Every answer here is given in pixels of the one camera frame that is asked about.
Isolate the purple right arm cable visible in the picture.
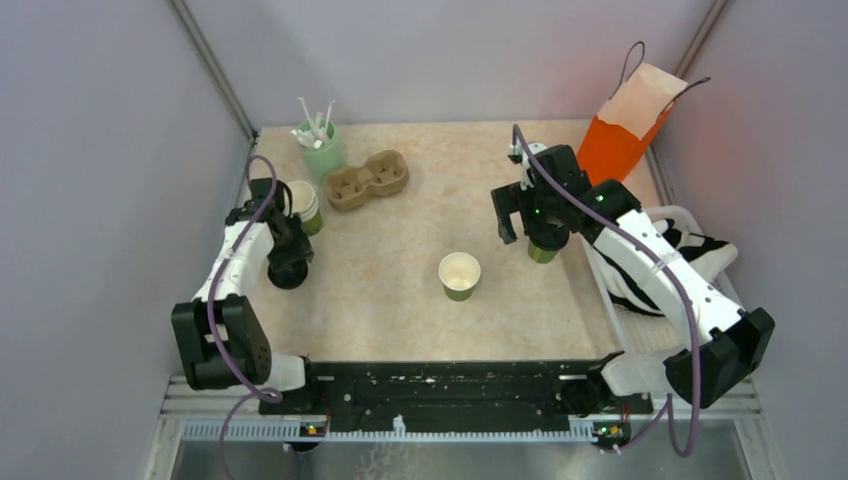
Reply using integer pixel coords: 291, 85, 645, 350
511, 124, 704, 460

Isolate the green paper coffee cup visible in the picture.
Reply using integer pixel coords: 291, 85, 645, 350
438, 252, 482, 302
527, 241, 559, 264

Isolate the white plastic basket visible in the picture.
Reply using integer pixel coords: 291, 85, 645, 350
589, 206, 745, 352

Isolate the stack of black lids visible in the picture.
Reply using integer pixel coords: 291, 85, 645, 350
267, 256, 309, 290

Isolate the aluminium frame rail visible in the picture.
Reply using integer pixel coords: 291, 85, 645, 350
166, 0, 258, 144

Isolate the black plastic cup lid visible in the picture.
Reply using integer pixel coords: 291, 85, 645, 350
529, 222, 570, 251

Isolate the brown cardboard cup carrier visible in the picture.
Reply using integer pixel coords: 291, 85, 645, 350
322, 150, 410, 211

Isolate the orange paper bag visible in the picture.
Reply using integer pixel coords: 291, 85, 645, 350
577, 41, 711, 184

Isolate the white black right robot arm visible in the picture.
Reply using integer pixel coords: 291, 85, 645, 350
491, 141, 775, 412

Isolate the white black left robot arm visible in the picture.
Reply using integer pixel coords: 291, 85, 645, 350
171, 178, 322, 414

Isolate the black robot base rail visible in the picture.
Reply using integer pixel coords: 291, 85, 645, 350
259, 360, 654, 433

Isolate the green straw holder cup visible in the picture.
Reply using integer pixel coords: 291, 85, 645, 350
295, 120, 347, 185

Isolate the stack of green paper cups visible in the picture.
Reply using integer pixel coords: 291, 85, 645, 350
287, 180, 323, 236

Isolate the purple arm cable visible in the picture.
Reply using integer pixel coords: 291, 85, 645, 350
511, 124, 704, 460
206, 155, 286, 480

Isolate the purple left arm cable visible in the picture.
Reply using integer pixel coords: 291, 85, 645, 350
206, 155, 286, 480

